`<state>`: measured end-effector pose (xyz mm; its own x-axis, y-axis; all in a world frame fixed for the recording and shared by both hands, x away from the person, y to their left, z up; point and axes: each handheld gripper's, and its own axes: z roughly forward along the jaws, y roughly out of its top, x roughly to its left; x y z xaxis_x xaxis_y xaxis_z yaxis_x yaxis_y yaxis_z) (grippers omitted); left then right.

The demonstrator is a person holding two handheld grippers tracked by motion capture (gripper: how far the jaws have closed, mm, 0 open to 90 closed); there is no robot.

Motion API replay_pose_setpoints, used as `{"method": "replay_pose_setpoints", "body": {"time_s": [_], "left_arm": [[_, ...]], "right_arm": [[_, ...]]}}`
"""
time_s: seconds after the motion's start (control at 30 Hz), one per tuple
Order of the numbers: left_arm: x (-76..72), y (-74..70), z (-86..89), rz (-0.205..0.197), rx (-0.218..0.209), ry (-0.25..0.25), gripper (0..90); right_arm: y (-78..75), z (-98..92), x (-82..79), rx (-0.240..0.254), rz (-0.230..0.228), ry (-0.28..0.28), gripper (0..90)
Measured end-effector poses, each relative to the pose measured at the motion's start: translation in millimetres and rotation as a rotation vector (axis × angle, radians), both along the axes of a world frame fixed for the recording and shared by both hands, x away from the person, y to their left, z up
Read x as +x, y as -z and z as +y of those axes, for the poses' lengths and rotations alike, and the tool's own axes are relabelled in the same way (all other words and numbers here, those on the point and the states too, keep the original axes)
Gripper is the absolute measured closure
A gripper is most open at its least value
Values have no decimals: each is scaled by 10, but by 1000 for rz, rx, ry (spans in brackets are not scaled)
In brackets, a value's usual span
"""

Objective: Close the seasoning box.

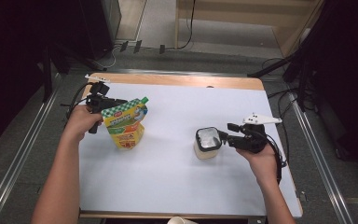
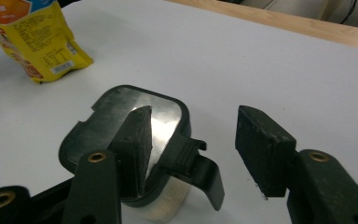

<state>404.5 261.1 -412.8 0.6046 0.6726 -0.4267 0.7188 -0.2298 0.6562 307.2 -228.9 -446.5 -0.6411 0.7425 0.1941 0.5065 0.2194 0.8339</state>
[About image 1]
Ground metal floor rail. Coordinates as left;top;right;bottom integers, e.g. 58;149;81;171
0;73;63;224
287;90;355;224

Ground person's right hand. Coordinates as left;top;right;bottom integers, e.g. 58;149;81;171
236;144;279;188

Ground yellow green spouted pouch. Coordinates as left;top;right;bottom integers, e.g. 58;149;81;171
101;96;149;150

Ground black tripod stand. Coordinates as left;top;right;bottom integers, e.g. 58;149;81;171
246;31;318;113

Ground black floor cables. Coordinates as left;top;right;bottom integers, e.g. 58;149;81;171
260;57;318;162

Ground right hand-held gripper black cable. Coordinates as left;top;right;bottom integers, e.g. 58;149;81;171
255;130;288;185

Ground white paper sheet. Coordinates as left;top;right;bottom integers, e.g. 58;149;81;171
77;82;303;218

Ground black curtain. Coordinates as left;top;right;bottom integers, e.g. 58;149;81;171
0;0;113;150
304;0;358;178

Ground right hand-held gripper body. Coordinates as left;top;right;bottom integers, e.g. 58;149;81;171
229;112;283;153

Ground clear jar with black lid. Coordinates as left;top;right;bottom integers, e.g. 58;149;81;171
193;126;223;161

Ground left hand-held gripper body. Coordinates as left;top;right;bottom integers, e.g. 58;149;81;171
84;74;111;134

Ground person's left hand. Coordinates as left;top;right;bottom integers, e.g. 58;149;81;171
64;105;104;143

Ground white floor cable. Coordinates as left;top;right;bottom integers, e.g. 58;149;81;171
101;46;119;69

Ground black hanging cable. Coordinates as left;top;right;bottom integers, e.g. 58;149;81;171
167;0;197;50

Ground black metal stand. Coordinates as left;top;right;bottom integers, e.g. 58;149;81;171
41;40;106;104

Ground light wooden frame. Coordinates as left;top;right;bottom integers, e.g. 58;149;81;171
174;0;325;59

